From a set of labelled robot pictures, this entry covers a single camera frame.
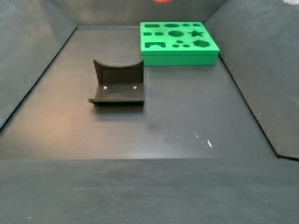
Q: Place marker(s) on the red object at top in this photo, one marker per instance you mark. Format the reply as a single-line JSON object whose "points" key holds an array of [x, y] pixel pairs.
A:
{"points": [[161, 1]]}

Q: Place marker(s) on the black curved holder stand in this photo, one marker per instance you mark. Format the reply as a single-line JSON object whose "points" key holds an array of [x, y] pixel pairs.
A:
{"points": [[120, 84]]}

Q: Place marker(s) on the green shape sorter box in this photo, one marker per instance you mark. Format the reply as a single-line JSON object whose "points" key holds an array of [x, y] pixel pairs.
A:
{"points": [[176, 44]]}

